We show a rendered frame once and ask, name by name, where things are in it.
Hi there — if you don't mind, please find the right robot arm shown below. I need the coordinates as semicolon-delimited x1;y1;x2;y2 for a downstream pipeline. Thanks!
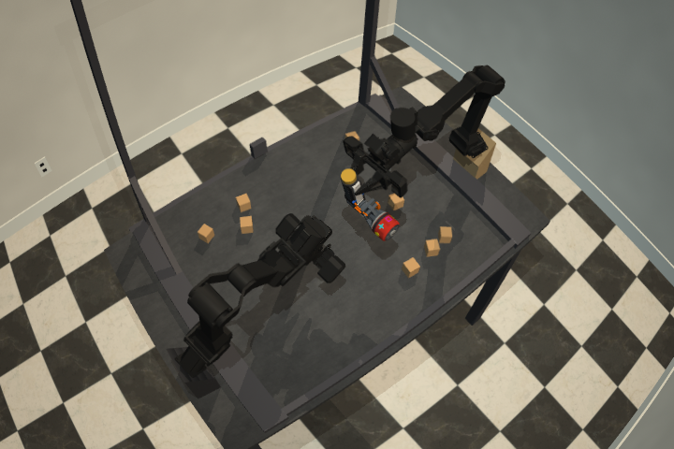
175;215;332;378

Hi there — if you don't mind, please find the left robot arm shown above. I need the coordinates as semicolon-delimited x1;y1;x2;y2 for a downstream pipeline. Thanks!
364;65;506;165

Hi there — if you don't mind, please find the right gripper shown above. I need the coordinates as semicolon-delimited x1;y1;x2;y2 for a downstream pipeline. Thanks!
275;213;345;283

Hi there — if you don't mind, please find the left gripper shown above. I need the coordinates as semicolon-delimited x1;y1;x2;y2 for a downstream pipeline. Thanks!
343;136;407;198

